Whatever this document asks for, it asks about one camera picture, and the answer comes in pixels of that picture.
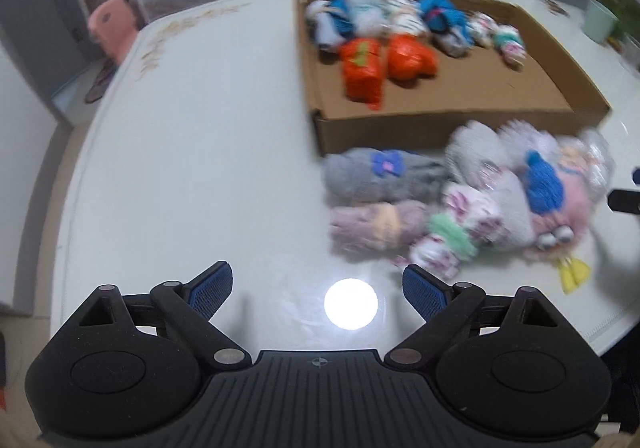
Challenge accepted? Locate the clear plastic-wrapped bundle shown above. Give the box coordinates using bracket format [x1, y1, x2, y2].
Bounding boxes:
[580, 128, 617, 194]

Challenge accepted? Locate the grey sock roll blue flower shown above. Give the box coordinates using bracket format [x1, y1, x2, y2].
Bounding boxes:
[321, 148, 448, 204]

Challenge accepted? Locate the dark slipper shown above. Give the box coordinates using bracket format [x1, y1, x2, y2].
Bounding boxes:
[84, 62, 118, 104]

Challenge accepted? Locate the white and blue sock bundle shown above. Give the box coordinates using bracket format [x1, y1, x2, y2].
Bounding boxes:
[306, 0, 351, 51]

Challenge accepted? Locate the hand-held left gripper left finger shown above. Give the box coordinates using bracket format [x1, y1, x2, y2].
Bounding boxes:
[71, 260, 252, 370]

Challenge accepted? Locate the white patterned sock bundle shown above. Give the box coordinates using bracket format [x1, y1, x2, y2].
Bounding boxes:
[387, 0, 426, 36]

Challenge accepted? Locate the green cup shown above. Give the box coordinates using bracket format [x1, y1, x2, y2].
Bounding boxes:
[582, 0, 621, 45]

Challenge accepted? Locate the pink plastic stool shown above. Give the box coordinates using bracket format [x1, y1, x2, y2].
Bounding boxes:
[87, 0, 138, 66]

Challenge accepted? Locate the floral sock bundle green band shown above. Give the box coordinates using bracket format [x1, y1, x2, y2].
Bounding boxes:
[492, 23, 528, 69]
[395, 183, 503, 279]

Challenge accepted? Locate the shallow cardboard box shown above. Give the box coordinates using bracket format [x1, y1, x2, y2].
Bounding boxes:
[295, 0, 612, 156]

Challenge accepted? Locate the pink fluffy toy blue hat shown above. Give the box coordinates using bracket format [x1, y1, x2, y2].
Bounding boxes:
[522, 148, 596, 294]

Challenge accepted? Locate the white bubble-wrapped sock bundle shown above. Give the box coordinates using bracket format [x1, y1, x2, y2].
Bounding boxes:
[497, 118, 561, 164]

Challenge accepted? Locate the small patterned sock bundle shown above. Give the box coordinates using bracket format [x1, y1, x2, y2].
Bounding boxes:
[470, 12, 498, 49]

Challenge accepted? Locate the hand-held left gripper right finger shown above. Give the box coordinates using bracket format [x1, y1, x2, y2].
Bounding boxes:
[385, 263, 569, 372]

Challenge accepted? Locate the plastic-wrapped pastel sock bundle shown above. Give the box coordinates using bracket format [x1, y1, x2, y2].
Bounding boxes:
[557, 135, 601, 199]

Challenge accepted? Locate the pink-grey sock with yellow patch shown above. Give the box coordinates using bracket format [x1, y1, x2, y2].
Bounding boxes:
[329, 200, 431, 254]

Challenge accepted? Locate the white sock roll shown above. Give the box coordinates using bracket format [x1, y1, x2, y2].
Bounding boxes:
[444, 120, 538, 249]

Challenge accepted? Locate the orange sock bundle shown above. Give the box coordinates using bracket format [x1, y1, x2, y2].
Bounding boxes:
[387, 34, 440, 86]

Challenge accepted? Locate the grey door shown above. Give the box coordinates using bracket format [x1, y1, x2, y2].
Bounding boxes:
[0, 0, 93, 119]

